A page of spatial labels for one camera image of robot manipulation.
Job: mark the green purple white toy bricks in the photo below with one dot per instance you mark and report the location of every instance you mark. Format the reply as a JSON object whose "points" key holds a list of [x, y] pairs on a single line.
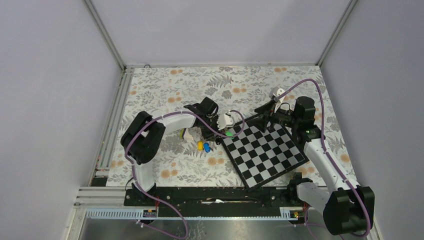
{"points": [[185, 135]]}

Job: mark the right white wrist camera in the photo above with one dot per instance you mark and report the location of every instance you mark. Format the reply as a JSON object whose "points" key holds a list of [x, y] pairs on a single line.
{"points": [[275, 94]]}

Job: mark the white slotted cable duct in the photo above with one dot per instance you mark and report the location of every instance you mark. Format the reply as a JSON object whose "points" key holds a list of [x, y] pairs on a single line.
{"points": [[144, 214]]}

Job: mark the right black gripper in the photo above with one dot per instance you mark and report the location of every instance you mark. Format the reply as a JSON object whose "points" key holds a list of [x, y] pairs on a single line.
{"points": [[261, 122]]}

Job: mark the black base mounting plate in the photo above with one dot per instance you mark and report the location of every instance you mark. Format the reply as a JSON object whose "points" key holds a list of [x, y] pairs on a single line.
{"points": [[216, 201]]}

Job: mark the metal keyring disc with rings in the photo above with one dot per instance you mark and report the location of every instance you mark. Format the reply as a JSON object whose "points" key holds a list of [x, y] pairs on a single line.
{"points": [[214, 136]]}

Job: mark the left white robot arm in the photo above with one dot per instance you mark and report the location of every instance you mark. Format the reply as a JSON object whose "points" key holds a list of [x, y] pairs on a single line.
{"points": [[141, 141]]}

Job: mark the black white chessboard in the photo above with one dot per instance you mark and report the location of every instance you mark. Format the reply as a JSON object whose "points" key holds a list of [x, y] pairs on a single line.
{"points": [[260, 157]]}

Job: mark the floral patterned table mat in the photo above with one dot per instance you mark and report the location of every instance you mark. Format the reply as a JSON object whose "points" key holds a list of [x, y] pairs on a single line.
{"points": [[178, 163]]}

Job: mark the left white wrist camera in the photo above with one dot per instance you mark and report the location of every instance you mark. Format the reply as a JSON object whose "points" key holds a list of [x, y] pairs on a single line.
{"points": [[225, 121]]}

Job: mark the yellow key tag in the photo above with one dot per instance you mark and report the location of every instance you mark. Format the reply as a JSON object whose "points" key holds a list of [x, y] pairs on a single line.
{"points": [[200, 146]]}

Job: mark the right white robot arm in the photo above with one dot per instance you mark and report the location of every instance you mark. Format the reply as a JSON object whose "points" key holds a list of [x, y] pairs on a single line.
{"points": [[346, 207]]}

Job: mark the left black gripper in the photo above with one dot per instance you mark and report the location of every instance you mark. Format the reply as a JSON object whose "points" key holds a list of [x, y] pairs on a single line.
{"points": [[208, 136]]}

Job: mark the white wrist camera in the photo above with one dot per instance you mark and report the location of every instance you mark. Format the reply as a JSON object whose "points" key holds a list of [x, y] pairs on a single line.
{"points": [[225, 121], [275, 94]]}

